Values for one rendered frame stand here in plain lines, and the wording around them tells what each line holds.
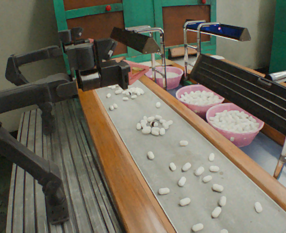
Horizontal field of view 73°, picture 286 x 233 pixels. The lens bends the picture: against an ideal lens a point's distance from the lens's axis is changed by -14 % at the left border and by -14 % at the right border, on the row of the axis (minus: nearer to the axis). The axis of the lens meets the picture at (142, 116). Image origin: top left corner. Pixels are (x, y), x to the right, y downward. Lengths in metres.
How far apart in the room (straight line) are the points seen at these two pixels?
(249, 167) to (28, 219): 0.77
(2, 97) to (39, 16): 1.84
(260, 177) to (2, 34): 2.37
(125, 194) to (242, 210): 0.34
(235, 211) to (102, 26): 1.46
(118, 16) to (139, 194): 1.34
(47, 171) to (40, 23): 1.88
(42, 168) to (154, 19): 1.43
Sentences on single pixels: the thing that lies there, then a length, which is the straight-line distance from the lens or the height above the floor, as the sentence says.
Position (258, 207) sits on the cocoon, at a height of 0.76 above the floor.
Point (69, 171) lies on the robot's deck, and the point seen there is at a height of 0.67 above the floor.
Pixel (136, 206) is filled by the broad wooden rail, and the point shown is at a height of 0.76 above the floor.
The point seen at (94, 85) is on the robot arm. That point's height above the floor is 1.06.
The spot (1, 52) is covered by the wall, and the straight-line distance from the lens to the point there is 2.47.
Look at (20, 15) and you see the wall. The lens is 2.41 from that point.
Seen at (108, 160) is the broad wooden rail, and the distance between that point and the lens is 0.79.
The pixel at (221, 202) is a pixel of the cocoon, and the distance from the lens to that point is 0.65.
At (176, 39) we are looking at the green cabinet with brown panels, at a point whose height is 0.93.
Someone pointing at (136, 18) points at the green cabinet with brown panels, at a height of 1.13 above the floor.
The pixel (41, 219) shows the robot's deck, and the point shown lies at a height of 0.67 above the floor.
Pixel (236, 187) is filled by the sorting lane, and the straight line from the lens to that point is 0.72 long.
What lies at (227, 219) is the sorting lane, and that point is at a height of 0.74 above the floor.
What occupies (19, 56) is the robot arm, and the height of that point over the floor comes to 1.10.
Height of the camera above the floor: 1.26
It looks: 30 degrees down
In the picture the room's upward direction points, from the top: 6 degrees counter-clockwise
